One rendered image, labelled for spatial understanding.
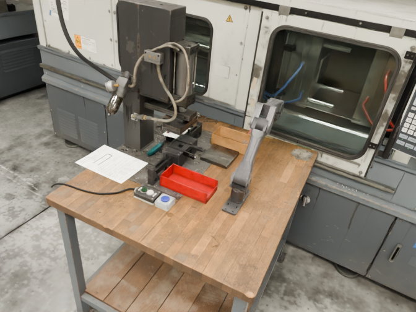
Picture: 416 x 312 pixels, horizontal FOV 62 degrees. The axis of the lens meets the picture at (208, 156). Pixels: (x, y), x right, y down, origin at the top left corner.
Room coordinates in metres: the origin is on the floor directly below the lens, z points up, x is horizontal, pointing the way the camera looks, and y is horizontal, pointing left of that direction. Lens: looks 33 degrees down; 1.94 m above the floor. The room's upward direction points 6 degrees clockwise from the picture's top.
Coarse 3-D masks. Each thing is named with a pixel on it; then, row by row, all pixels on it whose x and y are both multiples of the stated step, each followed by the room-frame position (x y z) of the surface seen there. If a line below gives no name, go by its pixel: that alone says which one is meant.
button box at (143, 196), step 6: (72, 186) 1.19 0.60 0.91; (144, 186) 1.22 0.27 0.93; (90, 192) 1.17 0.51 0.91; (114, 192) 1.19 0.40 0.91; (120, 192) 1.19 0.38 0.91; (138, 192) 1.18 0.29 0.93; (144, 192) 1.18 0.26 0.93; (156, 192) 1.19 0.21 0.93; (138, 198) 1.17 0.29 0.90; (144, 198) 1.15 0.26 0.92; (150, 198) 1.15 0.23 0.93; (156, 198) 1.16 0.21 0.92
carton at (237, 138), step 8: (224, 128) 1.81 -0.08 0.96; (216, 136) 1.70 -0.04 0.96; (224, 136) 1.80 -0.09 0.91; (232, 136) 1.78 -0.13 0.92; (240, 136) 1.77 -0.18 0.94; (248, 136) 1.75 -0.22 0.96; (224, 144) 1.68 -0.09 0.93; (232, 144) 1.66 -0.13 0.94; (240, 144) 1.64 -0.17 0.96; (240, 152) 1.64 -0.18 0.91
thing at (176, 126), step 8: (144, 104) 1.58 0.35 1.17; (152, 104) 1.57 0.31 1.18; (160, 104) 1.60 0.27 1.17; (168, 104) 1.60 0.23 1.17; (160, 112) 1.54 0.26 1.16; (168, 112) 1.52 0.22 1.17; (184, 112) 1.52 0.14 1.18; (192, 112) 1.53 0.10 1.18; (176, 120) 1.49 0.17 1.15; (184, 120) 1.50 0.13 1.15; (192, 120) 1.53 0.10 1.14; (168, 128) 1.44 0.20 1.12; (176, 128) 1.43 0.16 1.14; (184, 128) 1.46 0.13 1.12
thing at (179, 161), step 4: (196, 144) 1.60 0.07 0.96; (164, 152) 1.46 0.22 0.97; (192, 152) 1.56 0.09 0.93; (164, 156) 1.46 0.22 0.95; (172, 156) 1.44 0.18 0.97; (184, 156) 1.48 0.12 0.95; (172, 160) 1.44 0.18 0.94; (176, 160) 1.43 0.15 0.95; (180, 160) 1.44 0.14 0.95; (168, 164) 1.45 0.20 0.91; (176, 164) 1.43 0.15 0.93; (180, 164) 1.44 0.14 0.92
